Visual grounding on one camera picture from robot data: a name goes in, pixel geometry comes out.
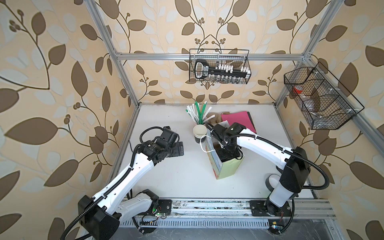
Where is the green white paper gift bag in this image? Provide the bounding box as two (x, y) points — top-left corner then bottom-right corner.
(200, 132), (244, 180)

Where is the brown pulp cup carrier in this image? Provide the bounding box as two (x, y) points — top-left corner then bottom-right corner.
(207, 113), (223, 125)

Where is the stack of paper cups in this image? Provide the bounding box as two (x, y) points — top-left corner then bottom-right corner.
(193, 125), (208, 144)

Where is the magenta paper napkin stack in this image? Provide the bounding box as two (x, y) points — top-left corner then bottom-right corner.
(221, 111), (257, 133)

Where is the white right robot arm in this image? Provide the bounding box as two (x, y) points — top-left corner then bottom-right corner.
(206, 123), (330, 216)

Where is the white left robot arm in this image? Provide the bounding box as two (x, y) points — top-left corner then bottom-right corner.
(60, 127), (184, 240)

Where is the green wrapped straw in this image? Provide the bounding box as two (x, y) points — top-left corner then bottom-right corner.
(195, 101), (208, 125)

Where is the white wrapped straw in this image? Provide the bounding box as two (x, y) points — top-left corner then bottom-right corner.
(186, 106), (199, 125)

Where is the grey tape roll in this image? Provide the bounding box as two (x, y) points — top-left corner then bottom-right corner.
(265, 174), (280, 192)

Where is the black handheld tool in basket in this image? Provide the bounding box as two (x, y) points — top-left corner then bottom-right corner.
(194, 60), (251, 80)

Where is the red capped clear bottle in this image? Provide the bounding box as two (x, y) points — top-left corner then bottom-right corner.
(293, 85), (308, 101)

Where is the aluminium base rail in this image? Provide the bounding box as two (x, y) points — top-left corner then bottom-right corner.
(149, 198), (336, 220)

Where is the black wire basket rear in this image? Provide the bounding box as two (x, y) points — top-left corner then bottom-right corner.
(189, 48), (252, 85)

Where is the black wire basket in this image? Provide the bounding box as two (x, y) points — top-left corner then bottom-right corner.
(189, 48), (252, 85)
(284, 62), (365, 130)

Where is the black wire basket right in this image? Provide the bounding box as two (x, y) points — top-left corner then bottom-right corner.
(284, 62), (365, 130)

